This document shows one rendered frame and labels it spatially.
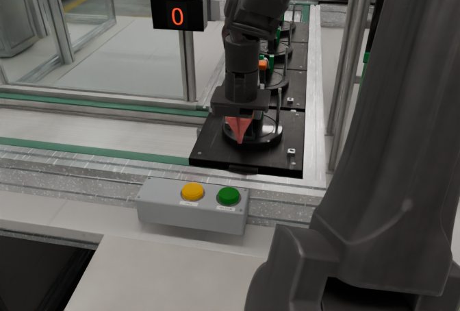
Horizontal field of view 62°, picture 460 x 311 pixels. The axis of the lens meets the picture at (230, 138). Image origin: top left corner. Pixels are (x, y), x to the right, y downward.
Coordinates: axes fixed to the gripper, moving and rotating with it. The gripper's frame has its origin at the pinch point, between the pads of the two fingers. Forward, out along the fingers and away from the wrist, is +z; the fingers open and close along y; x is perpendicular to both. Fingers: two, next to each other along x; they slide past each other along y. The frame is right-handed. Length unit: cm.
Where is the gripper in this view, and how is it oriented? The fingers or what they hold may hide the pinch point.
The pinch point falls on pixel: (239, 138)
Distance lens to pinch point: 73.7
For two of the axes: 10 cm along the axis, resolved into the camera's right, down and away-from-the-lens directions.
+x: -1.6, 5.4, -8.2
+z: -0.1, 8.3, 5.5
